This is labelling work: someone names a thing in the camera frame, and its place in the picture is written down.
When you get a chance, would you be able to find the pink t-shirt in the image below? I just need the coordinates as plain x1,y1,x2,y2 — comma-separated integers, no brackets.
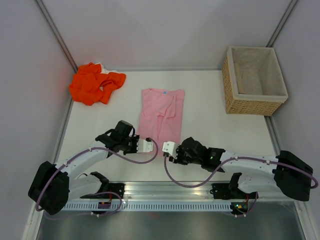
138,88,185,146

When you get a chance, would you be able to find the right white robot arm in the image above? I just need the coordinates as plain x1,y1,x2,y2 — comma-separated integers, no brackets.
162,137,319,202

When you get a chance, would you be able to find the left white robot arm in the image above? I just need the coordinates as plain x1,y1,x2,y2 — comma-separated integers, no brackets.
27,120,153,216

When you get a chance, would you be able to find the orange t-shirt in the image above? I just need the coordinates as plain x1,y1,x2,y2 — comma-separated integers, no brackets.
68,62,127,106

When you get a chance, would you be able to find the white t-shirt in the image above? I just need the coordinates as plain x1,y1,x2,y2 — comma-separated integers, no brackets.
95,62,117,74

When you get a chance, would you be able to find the wicker basket with liner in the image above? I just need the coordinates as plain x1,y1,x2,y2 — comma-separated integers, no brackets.
222,46,288,116

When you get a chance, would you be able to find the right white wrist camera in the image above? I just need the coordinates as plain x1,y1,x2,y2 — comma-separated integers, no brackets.
162,141,180,159

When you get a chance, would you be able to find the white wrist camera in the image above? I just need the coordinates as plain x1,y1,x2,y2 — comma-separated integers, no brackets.
162,141,180,159
136,138,154,153

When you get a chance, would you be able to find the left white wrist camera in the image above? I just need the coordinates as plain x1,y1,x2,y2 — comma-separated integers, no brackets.
136,138,154,153

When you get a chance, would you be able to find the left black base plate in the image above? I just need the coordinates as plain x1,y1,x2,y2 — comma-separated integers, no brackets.
80,182,126,200

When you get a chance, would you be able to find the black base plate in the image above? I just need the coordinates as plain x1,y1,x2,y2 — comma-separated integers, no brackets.
80,182,126,200
209,183,256,200

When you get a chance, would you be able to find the aluminium front rail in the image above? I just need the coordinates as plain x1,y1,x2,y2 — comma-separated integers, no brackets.
34,180,307,202

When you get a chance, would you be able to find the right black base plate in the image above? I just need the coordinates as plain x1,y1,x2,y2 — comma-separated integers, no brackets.
209,183,256,200

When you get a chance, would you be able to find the back table edge rail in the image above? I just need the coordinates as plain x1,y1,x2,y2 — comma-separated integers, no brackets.
106,66,222,73

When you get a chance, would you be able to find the white slotted cable duct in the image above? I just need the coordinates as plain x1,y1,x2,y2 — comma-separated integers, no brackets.
63,200,232,212

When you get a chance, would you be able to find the right table side rail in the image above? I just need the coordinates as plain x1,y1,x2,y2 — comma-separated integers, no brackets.
264,116,281,155

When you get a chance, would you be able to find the left corner aluminium post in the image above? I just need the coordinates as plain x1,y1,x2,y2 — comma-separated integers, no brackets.
33,0,78,73

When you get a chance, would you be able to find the corner aluminium post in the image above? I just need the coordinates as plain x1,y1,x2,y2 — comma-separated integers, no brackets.
33,0,78,73
265,0,300,48

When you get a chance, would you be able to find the right corner aluminium post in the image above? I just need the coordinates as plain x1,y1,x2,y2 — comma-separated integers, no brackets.
265,0,300,48

